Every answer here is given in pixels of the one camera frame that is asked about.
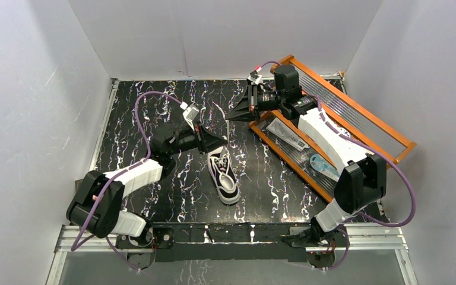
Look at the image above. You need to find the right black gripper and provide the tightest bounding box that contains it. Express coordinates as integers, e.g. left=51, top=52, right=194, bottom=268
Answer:
left=225, top=83, right=285, bottom=122

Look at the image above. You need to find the black white sneaker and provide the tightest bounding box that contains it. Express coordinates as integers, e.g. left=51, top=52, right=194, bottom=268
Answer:
left=207, top=146, right=240, bottom=205

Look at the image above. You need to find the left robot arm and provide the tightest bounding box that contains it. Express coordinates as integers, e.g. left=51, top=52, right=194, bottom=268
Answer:
left=66, top=123, right=227, bottom=247

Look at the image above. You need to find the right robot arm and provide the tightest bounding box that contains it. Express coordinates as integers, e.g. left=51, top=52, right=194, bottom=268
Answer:
left=226, top=65, right=387, bottom=246

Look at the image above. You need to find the grey patterned packet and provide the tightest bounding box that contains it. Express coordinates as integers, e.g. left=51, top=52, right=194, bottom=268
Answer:
left=267, top=118, right=310, bottom=151

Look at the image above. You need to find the light blue oval packet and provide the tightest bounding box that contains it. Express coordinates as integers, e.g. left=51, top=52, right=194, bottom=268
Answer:
left=309, top=154, right=340, bottom=181

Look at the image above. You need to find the orange wooden tiered shelf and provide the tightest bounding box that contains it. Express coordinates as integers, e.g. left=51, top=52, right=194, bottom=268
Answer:
left=249, top=55, right=416, bottom=202

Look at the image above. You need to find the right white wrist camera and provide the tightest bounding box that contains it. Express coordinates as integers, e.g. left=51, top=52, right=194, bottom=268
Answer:
left=247, top=66, right=263, bottom=86

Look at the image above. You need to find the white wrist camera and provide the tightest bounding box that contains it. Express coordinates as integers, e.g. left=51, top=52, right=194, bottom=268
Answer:
left=180, top=102, right=200, bottom=129
left=247, top=66, right=263, bottom=86

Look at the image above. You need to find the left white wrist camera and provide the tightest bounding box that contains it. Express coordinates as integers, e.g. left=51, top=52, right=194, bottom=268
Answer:
left=180, top=102, right=200, bottom=129

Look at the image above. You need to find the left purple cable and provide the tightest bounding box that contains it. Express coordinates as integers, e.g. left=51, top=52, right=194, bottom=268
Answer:
left=69, top=91, right=185, bottom=252

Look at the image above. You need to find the black base frame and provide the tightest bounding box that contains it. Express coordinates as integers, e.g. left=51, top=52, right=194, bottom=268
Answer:
left=116, top=222, right=347, bottom=267

